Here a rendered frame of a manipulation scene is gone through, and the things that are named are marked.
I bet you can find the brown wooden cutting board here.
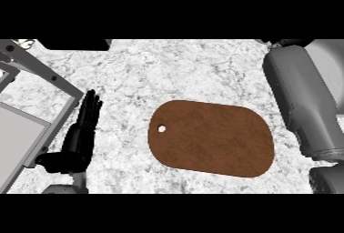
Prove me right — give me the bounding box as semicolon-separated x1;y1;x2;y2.
147;99;276;178

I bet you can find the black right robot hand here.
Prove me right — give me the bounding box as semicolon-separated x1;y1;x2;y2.
253;38;315;49

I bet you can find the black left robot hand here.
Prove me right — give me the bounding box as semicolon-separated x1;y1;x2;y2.
33;88;104;175

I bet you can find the grey metal frame rack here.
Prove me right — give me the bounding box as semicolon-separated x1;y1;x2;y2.
0;38;85;195

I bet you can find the black appliance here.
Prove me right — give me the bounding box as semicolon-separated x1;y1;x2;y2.
36;38;112;52

